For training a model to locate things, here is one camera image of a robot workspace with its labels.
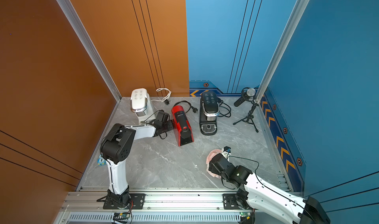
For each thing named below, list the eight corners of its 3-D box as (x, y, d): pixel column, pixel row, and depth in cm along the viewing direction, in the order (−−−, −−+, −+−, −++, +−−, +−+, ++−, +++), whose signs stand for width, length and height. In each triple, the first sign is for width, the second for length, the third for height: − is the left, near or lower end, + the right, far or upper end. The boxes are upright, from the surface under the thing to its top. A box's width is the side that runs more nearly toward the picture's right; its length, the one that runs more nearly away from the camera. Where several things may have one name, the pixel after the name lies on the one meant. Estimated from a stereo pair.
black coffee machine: (199, 135, 100) (200, 114, 82) (199, 114, 112) (200, 91, 94) (217, 135, 100) (222, 114, 82) (214, 114, 112) (218, 91, 94)
